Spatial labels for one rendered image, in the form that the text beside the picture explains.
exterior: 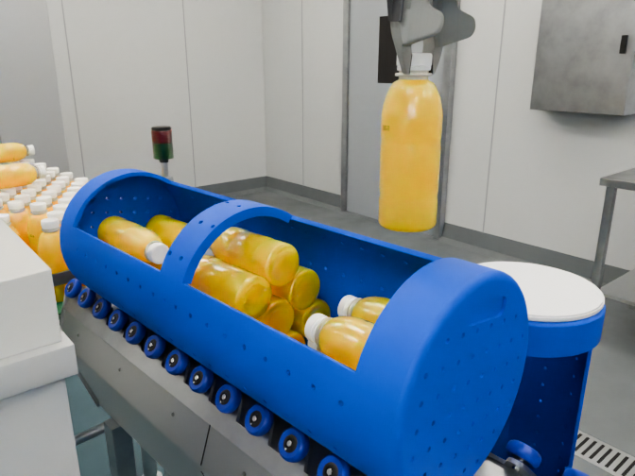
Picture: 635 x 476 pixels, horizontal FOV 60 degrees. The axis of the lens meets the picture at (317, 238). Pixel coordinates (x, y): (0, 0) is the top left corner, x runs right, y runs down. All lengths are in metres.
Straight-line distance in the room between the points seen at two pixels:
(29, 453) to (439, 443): 0.47
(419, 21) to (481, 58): 3.90
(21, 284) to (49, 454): 0.21
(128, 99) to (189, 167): 0.94
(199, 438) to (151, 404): 0.15
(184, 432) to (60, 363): 0.35
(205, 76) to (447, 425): 5.67
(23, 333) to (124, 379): 0.50
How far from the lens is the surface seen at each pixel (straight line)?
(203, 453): 0.95
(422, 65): 0.64
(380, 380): 0.57
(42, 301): 0.68
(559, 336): 1.05
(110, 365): 1.21
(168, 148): 1.81
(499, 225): 4.52
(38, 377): 0.70
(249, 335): 0.71
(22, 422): 0.73
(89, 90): 5.66
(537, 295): 1.12
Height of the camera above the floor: 1.45
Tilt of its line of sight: 18 degrees down
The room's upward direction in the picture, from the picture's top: straight up
